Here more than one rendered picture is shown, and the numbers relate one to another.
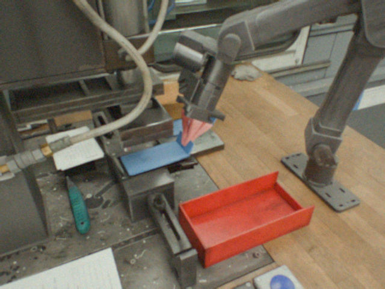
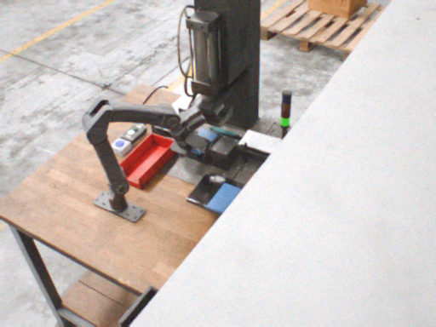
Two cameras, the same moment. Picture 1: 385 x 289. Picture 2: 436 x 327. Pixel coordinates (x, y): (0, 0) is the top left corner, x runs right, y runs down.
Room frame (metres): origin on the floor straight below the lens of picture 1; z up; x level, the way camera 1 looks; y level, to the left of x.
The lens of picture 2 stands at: (1.76, -0.66, 2.13)
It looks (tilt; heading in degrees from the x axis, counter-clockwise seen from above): 37 degrees down; 146
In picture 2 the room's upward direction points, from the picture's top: 3 degrees counter-clockwise
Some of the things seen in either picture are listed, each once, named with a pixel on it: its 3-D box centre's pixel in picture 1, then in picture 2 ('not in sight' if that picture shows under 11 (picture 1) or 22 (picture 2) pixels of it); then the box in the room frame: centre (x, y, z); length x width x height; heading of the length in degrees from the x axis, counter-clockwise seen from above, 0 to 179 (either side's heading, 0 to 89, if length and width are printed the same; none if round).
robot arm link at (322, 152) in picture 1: (323, 146); (116, 186); (0.61, -0.31, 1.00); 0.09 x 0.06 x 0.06; 168
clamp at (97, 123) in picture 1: (106, 133); (255, 156); (0.74, 0.22, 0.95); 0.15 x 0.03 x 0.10; 25
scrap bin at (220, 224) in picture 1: (244, 214); (146, 160); (0.47, -0.12, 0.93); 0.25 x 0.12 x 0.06; 115
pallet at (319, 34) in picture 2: not in sight; (329, 21); (-1.16, 2.85, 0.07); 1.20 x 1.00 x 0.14; 108
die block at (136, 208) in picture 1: (138, 175); (210, 149); (0.59, 0.11, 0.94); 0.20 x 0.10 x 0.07; 25
